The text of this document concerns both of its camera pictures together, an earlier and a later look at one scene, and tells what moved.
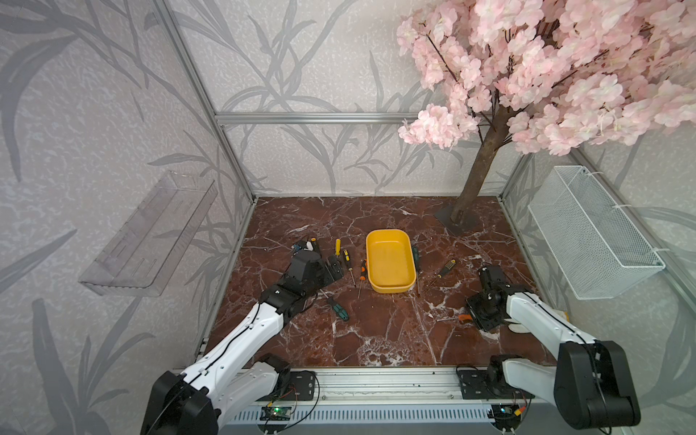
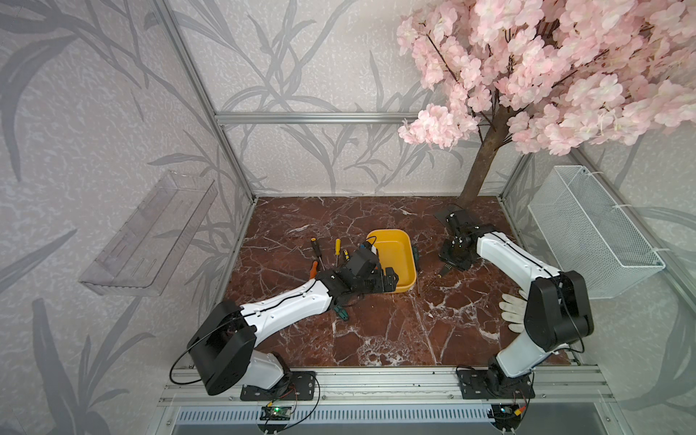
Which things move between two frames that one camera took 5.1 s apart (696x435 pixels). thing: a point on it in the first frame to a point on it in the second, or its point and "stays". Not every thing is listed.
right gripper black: x=484 y=324 to x=442 y=256
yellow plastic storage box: x=391 y=260 stays
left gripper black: x=328 y=276 to x=381 y=287
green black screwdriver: x=415 y=253 stays
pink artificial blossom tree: x=562 y=77 stays
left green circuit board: x=275 y=413 stays
